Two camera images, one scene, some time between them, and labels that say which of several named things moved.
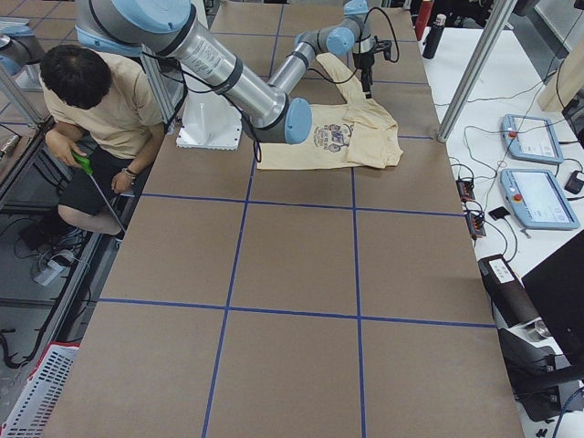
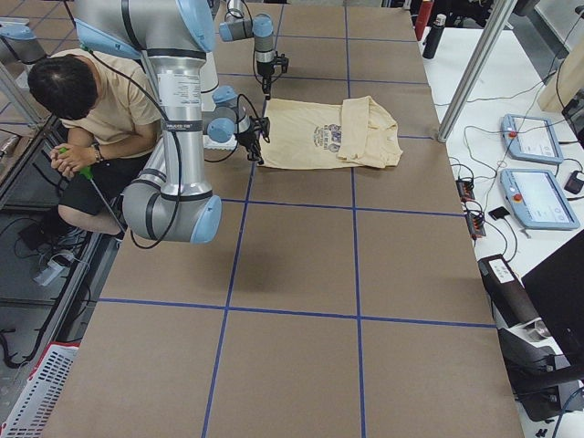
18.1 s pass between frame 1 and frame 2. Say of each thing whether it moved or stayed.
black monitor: stayed
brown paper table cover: stayed
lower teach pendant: stayed
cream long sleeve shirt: moved
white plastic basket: stayed
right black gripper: moved
